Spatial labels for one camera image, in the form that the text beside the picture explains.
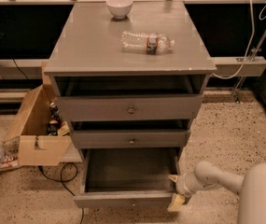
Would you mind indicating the open cardboard box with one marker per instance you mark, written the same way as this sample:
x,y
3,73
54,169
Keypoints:
x,y
42,140

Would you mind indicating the white ceramic bowl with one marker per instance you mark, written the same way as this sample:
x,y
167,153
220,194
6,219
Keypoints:
x,y
119,8

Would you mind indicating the grey middle drawer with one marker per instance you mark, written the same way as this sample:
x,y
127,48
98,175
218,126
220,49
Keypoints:
x,y
130,139

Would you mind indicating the clear plastic water bottle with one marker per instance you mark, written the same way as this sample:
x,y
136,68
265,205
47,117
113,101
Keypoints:
x,y
148,43

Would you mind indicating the white and red sneaker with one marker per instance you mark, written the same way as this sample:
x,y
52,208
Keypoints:
x,y
9,163

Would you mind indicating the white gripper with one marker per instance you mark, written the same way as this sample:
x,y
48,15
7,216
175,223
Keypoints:
x,y
182,186

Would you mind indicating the grey drawer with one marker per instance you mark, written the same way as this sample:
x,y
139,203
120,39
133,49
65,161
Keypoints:
x,y
127,177
130,139
129,107

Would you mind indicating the bottles inside cardboard box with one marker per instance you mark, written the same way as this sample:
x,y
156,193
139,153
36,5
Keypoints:
x,y
55,118

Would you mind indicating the grey bottom drawer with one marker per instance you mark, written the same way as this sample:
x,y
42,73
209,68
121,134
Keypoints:
x,y
127,177

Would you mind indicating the grey wooden drawer cabinet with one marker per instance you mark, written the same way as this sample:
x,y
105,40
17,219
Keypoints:
x,y
88,61

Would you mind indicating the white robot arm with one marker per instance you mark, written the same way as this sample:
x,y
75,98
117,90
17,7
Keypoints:
x,y
250,187

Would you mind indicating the grey top drawer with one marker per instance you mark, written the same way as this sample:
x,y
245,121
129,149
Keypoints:
x,y
129,107

